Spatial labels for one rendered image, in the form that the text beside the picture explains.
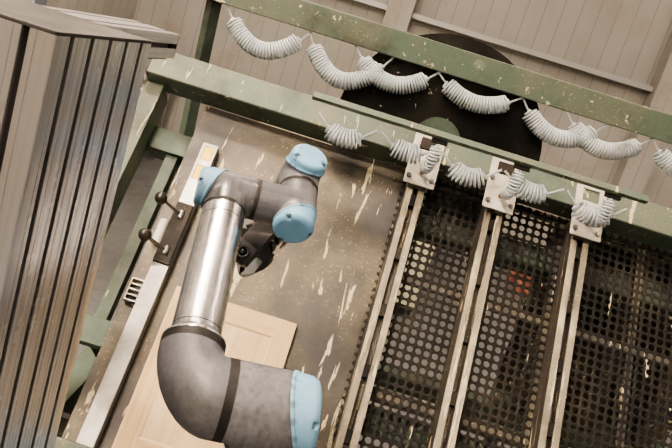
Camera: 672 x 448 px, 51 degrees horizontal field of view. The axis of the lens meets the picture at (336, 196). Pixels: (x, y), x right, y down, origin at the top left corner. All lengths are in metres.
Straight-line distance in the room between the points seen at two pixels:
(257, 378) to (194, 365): 0.09
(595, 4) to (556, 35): 0.55
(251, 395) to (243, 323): 1.12
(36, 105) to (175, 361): 0.41
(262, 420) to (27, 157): 0.46
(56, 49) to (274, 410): 0.54
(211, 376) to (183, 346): 0.06
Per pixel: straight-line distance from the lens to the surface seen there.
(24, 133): 0.80
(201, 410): 0.99
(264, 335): 2.10
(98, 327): 2.20
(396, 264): 2.18
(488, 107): 2.72
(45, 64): 0.78
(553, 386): 2.19
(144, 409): 2.09
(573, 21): 8.93
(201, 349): 1.02
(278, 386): 1.01
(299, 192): 1.26
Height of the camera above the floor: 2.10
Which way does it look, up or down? 12 degrees down
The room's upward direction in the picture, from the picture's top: 17 degrees clockwise
